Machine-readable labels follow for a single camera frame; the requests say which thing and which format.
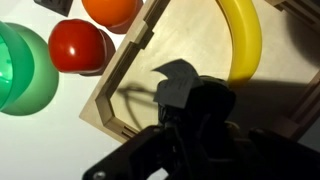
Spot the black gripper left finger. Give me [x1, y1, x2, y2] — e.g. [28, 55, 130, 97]
[82, 124, 178, 180]

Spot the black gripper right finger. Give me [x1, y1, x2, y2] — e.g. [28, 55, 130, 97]
[239, 128, 320, 180]

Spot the wooden tray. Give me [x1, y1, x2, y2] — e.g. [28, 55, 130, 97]
[78, 0, 320, 144]

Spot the large red tomato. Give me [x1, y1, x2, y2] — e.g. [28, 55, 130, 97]
[48, 18, 117, 77]

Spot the yellow banana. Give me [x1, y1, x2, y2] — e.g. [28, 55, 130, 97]
[215, 0, 263, 88]

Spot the green plastic bowl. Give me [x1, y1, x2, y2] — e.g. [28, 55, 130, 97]
[0, 20, 60, 117]

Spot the orange fruit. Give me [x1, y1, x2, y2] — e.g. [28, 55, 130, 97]
[81, 0, 144, 35]

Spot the small grey cube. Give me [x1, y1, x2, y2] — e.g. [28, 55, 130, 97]
[33, 0, 74, 18]

